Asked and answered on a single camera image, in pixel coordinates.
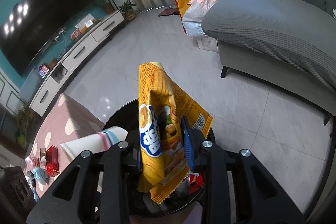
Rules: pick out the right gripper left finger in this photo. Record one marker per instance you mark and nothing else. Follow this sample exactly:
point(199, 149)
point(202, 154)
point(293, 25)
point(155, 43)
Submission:
point(93, 188)

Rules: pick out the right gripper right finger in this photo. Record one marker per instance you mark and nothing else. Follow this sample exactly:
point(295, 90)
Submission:
point(259, 198)

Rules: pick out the white paper cup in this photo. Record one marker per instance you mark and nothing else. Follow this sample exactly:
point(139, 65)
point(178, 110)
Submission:
point(96, 142)

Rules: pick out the orange chip bag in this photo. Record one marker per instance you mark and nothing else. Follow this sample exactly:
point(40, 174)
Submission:
point(161, 106)

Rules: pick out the black round trash bin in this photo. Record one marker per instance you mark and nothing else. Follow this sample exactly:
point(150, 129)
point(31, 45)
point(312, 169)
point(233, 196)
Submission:
point(140, 204)

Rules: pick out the blue knitted cloth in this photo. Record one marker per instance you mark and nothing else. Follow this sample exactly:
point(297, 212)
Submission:
point(36, 176)

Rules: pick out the pink plastic bag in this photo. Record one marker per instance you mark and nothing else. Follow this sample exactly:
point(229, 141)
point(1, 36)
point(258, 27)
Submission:
point(32, 161)

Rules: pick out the red shiny box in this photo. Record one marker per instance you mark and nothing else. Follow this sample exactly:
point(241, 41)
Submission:
point(52, 165)

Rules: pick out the white blue toothpaste box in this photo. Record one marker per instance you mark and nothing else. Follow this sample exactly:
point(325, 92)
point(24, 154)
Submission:
point(42, 156)

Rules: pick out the pink polka dot rug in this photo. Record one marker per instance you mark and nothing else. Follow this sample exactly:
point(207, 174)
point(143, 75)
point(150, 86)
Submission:
point(68, 120)

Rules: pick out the large plant left of cabinet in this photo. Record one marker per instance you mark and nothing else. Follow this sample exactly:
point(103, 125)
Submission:
point(25, 121)

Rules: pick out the white TV cabinet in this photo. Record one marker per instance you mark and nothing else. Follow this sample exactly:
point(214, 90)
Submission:
point(82, 47)

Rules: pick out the grey sofa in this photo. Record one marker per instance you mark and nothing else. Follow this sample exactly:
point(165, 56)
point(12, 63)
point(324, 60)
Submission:
point(289, 43)

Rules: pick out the black television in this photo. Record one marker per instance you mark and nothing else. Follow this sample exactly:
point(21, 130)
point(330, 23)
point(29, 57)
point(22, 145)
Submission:
point(31, 24)

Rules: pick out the potted plant by cabinet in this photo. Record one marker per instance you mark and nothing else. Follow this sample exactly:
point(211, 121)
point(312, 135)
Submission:
point(127, 10)

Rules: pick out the white grey plastic bag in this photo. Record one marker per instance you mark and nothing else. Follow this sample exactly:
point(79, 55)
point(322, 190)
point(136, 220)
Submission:
point(194, 15)

